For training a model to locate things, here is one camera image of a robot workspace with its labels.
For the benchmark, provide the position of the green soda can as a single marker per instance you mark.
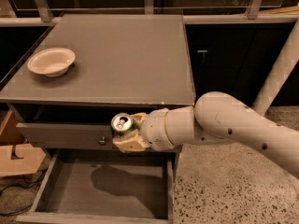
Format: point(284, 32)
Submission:
point(121, 124)

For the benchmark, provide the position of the grey drawer cabinet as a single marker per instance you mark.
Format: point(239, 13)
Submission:
point(124, 63)

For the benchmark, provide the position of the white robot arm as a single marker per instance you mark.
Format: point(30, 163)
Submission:
point(216, 117)

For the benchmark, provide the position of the grey top drawer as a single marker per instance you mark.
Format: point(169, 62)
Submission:
point(69, 136)

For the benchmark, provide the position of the white diagonal support pole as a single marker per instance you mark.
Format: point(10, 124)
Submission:
point(279, 73)

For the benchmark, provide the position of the dark wall cabinet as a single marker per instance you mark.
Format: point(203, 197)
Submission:
point(234, 58)

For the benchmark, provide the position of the white paper bowl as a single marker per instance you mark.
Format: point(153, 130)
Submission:
point(52, 62)

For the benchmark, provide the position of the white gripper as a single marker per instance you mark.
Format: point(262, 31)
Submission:
point(154, 129)

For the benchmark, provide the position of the wooden board on left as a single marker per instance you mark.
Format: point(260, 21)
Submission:
point(9, 134)

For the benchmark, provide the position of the light wooden block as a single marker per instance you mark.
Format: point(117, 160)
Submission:
point(21, 159)

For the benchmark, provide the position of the round metal drawer knob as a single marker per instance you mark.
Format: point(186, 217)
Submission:
point(102, 141)

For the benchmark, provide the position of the open grey middle drawer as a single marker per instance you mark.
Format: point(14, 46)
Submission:
point(104, 187)

